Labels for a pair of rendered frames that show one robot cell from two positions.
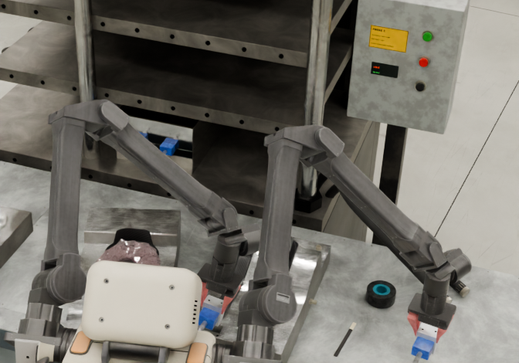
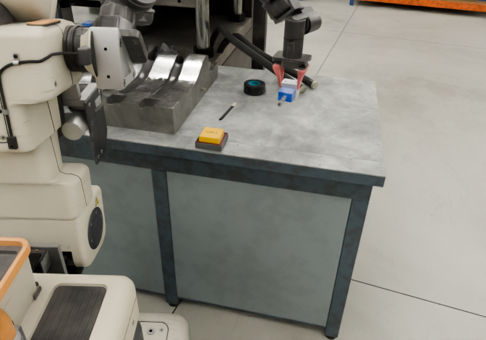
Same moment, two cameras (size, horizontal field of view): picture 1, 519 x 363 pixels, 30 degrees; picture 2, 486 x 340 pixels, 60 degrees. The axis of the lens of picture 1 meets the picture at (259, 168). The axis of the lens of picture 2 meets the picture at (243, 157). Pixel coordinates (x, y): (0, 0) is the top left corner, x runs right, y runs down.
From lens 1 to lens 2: 1.27 m
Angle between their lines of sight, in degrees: 4
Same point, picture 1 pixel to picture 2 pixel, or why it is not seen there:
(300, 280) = (192, 70)
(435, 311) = (295, 55)
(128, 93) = not seen: outside the picture
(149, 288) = not seen: outside the picture
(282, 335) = (174, 98)
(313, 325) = (205, 105)
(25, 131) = not seen: hidden behind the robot
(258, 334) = (116, 11)
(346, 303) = (229, 94)
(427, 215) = not seen: hidden behind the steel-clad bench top
